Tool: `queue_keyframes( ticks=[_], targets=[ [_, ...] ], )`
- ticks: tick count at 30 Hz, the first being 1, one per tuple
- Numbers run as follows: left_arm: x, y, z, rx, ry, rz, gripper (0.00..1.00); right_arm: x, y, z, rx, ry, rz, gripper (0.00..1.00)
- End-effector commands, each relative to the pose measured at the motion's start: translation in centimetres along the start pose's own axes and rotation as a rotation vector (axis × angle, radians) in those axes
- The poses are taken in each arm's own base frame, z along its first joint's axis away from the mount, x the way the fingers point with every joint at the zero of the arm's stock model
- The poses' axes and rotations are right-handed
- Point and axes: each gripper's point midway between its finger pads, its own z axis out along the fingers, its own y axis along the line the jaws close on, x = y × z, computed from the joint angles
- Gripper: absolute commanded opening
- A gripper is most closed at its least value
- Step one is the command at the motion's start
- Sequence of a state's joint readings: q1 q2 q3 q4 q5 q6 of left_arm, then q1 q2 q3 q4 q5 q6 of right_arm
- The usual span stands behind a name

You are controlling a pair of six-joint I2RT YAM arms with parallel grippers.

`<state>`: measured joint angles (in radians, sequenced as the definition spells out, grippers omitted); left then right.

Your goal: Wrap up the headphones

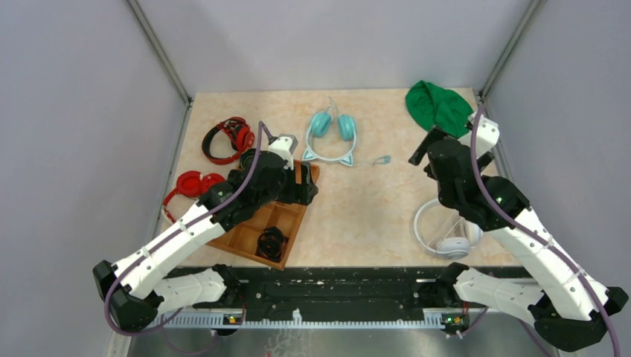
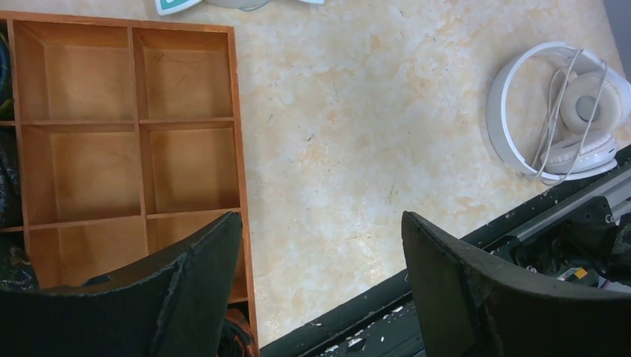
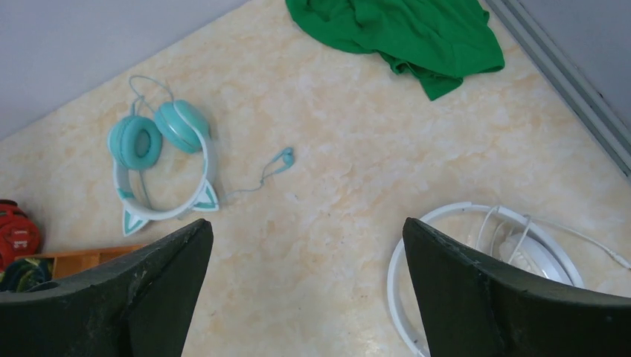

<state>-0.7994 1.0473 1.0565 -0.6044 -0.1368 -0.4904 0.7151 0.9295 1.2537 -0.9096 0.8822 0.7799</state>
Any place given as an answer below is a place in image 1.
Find red and white headphones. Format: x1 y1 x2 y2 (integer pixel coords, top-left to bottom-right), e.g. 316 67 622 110
161 170 225 223

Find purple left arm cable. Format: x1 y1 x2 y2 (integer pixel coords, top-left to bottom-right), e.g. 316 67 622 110
102 120 273 338

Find wooden compartment tray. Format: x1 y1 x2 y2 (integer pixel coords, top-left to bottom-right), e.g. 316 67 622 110
207 158 321 271

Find green cloth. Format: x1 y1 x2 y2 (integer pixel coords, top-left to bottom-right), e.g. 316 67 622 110
405 80 473 138

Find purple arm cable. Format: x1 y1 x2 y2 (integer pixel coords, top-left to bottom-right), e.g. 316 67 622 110
102 120 273 338
469 106 621 357

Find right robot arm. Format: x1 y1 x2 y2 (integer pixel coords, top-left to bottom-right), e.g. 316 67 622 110
409 127 629 356

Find black yellow rolled item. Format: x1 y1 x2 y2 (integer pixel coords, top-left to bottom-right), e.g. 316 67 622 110
238 148 260 171

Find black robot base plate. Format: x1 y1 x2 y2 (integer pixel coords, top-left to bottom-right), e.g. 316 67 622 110
167 266 524 324

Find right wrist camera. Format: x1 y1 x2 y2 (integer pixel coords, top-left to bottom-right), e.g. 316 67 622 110
458 113 500 158

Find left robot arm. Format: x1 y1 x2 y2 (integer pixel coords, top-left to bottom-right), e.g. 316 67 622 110
92 150 318 335

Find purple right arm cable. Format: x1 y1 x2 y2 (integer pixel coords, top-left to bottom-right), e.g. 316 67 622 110
469 106 621 357

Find black orange rolled item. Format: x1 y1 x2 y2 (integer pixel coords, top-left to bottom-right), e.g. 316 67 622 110
256 226 289 263

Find grey slotted cable duct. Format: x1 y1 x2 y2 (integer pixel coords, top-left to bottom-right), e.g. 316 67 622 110
150 309 464 330

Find teal cat-ear headphones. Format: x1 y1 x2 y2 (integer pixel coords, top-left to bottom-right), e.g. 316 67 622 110
301 96 391 167

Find red and black headphones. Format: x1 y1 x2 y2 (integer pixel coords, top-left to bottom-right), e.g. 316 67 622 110
201 117 255 165

